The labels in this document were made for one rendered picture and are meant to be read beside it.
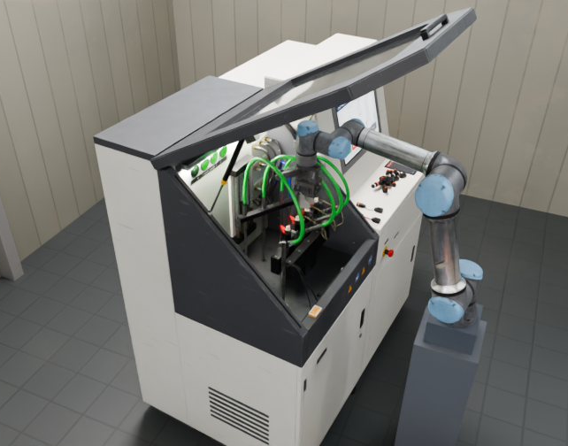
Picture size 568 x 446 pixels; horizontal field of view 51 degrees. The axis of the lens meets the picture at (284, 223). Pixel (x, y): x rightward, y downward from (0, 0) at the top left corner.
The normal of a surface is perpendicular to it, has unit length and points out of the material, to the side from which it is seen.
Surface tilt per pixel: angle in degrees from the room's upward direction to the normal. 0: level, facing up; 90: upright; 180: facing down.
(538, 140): 90
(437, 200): 83
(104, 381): 0
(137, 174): 90
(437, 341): 90
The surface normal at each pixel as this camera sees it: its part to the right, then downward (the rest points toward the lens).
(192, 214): -0.50, 0.49
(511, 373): 0.01, -0.82
